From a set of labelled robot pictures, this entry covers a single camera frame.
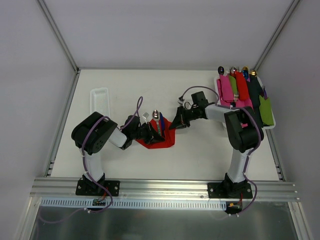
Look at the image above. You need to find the red paper napkin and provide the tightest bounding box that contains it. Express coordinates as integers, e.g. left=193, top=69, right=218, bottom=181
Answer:
left=135, top=117, right=176, bottom=149

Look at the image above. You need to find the dark blue knife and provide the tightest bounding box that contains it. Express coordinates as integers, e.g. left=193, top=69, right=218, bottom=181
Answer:
left=160, top=112, right=165, bottom=138

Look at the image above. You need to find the green handled spoon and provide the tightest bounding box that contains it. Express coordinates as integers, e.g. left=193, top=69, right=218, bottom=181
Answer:
left=152, top=109, right=161, bottom=135

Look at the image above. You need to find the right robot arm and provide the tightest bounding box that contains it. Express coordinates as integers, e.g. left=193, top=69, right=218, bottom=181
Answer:
left=169, top=91, right=264, bottom=199

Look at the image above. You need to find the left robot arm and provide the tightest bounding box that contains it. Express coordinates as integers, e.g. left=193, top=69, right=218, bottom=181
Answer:
left=71, top=111, right=165, bottom=195

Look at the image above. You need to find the pink napkin roll upper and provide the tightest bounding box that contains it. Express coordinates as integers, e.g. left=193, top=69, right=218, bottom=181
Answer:
left=219, top=74, right=234, bottom=103

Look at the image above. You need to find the pink napkin roll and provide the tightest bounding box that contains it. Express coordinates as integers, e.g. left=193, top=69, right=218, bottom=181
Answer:
left=235, top=98, right=253, bottom=109
left=219, top=74, right=234, bottom=103

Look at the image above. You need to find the pink napkin roll lower right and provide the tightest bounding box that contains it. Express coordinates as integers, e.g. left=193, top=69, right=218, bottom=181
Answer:
left=235, top=98, right=253, bottom=109

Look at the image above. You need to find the green napkin roll left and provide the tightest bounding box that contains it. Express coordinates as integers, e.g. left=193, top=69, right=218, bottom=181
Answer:
left=228, top=74, right=239, bottom=95

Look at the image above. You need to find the green napkin roll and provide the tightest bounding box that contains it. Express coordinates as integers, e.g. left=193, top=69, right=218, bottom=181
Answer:
left=259, top=95, right=274, bottom=126
left=228, top=74, right=239, bottom=95

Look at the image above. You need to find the red napkin roll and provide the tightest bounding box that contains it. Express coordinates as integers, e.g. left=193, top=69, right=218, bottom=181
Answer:
left=235, top=71, right=250, bottom=101

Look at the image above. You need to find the dark navy napkin roll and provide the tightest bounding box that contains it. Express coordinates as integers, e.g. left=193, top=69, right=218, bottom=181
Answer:
left=246, top=74, right=262, bottom=114

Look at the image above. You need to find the green napkin roll right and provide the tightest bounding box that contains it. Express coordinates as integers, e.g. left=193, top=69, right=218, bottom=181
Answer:
left=259, top=95, right=274, bottom=126

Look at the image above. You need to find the white tray of rolls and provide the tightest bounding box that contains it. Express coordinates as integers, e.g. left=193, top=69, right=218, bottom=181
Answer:
left=214, top=70, right=276, bottom=129

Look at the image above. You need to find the white perforated utensil tray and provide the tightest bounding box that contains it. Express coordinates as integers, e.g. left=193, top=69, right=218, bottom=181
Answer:
left=89, top=87, right=111, bottom=118

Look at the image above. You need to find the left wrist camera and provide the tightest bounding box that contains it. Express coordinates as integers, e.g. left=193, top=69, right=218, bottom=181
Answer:
left=142, top=112, right=150, bottom=123

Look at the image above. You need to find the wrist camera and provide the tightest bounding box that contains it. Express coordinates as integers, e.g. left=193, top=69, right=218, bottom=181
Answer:
left=142, top=112, right=150, bottom=123
left=177, top=96, right=185, bottom=106

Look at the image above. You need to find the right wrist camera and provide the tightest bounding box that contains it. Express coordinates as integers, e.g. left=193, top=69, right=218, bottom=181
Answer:
left=177, top=96, right=185, bottom=106

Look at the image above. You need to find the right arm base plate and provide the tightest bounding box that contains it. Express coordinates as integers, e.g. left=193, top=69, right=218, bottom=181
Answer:
left=207, top=181, right=253, bottom=199

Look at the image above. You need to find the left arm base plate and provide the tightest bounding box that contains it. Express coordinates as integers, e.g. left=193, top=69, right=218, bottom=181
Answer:
left=75, top=175, right=120, bottom=197

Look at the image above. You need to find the white slotted cable duct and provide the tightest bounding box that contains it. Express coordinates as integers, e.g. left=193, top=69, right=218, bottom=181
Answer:
left=40, top=197, right=227, bottom=211

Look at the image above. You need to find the right frame post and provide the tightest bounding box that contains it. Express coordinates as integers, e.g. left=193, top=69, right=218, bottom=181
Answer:
left=253, top=0, right=301, bottom=71

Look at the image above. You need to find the frame post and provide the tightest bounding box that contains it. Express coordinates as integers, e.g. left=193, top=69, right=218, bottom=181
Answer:
left=253, top=0, right=301, bottom=71
left=36, top=0, right=79, bottom=73

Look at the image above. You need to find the left frame post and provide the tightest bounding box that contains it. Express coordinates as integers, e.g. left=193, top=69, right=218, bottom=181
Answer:
left=36, top=0, right=79, bottom=73

